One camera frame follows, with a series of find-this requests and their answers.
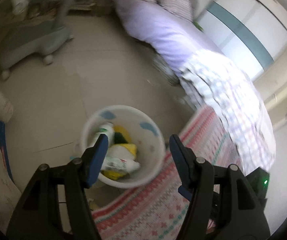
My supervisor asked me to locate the white bottle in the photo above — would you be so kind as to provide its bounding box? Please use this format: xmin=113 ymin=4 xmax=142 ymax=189
xmin=101 ymin=156 xmax=141 ymax=174
xmin=97 ymin=122 xmax=115 ymax=147

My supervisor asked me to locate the yellow paper cup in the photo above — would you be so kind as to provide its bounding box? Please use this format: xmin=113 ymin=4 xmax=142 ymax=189
xmin=107 ymin=144 xmax=137 ymax=160

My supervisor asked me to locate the white trash bin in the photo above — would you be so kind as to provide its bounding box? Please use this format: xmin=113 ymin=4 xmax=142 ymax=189
xmin=80 ymin=105 xmax=166 ymax=189

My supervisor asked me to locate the patterned bed sheet mattress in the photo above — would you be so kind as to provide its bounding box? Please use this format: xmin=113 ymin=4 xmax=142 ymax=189
xmin=92 ymin=106 xmax=240 ymax=239

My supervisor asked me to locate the plaid folded quilt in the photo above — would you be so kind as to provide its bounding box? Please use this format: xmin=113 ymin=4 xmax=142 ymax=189
xmin=152 ymin=49 xmax=277 ymax=176

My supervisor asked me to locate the lavender bed sheet bed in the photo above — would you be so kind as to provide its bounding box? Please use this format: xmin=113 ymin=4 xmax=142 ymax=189
xmin=112 ymin=0 xmax=225 ymax=76

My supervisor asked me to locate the white teal wardrobe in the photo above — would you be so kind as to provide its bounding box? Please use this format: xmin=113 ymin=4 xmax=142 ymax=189
xmin=197 ymin=0 xmax=287 ymax=80

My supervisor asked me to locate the plaid pillow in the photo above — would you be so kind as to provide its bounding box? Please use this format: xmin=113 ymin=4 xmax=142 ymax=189
xmin=158 ymin=0 xmax=193 ymax=22

